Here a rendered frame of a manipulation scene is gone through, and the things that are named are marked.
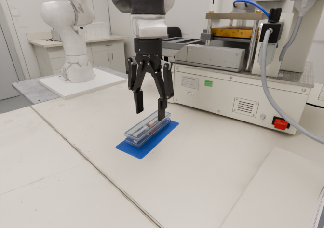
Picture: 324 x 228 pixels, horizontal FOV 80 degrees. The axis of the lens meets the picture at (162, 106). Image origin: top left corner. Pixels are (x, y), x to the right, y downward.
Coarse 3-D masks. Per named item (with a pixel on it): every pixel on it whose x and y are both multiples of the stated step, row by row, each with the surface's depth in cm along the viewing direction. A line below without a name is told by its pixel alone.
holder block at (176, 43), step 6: (162, 42) 84; (168, 42) 83; (174, 42) 82; (180, 42) 86; (186, 42) 91; (192, 42) 83; (198, 42) 87; (204, 42) 93; (168, 48) 84; (174, 48) 82; (180, 48) 81
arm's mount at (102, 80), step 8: (96, 72) 122; (104, 72) 123; (40, 80) 107; (48, 80) 107; (56, 80) 107; (96, 80) 108; (104, 80) 108; (112, 80) 108; (120, 80) 108; (48, 88) 101; (56, 88) 96; (64, 88) 96; (72, 88) 97; (80, 88) 97; (88, 88) 97; (96, 88) 98; (104, 88) 102; (64, 96) 88; (72, 96) 90
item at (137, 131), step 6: (156, 114) 67; (168, 114) 67; (144, 120) 63; (150, 120) 63; (156, 120) 63; (138, 126) 60; (144, 126) 60; (150, 126) 60; (126, 132) 57; (132, 132) 57; (138, 132) 57; (144, 132) 57
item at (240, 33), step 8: (240, 24) 72; (216, 32) 70; (224, 32) 68; (232, 32) 67; (240, 32) 64; (248, 32) 64; (224, 40) 69; (232, 40) 68; (240, 40) 66; (248, 40) 65; (256, 40) 64
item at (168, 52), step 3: (162, 36) 97; (165, 36) 99; (162, 39) 98; (162, 48) 84; (165, 48) 84; (162, 51) 85; (165, 51) 84; (168, 51) 83; (171, 51) 82; (174, 51) 82; (162, 54) 85; (165, 54) 85; (168, 54) 84; (171, 54) 83; (174, 54) 82
